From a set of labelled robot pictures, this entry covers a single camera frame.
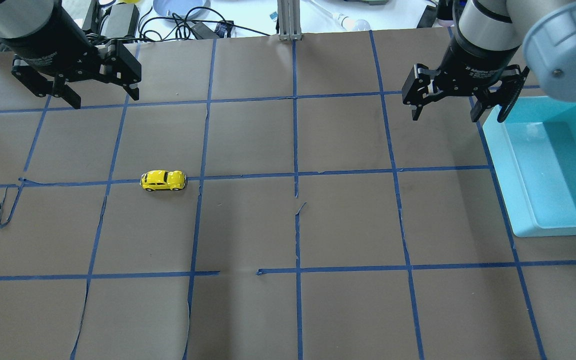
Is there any turquoise plastic bin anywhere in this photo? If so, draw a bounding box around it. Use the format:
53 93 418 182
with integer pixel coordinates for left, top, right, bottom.
482 96 576 237

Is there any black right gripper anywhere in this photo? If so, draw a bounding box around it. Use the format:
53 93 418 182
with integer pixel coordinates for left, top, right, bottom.
401 39 530 123

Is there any yellow toy beetle car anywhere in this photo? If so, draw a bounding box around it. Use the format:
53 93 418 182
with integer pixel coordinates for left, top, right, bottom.
139 170 188 192

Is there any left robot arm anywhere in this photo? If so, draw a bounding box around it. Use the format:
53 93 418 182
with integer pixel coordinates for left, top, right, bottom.
0 0 142 109

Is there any aluminium frame post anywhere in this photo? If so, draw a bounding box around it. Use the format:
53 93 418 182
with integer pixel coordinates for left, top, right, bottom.
276 0 303 41

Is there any white light bulb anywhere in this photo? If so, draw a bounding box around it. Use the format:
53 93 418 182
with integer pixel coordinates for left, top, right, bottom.
337 14 371 32

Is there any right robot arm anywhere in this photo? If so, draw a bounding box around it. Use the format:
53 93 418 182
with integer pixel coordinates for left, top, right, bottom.
402 0 576 123

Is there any blue plastic plate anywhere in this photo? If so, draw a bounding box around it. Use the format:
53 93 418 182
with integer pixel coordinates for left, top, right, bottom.
151 0 211 21

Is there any black power adapter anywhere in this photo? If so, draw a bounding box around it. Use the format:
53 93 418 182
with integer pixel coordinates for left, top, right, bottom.
100 2 139 38

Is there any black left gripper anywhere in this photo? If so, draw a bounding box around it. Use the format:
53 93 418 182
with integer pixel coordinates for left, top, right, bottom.
0 11 142 109

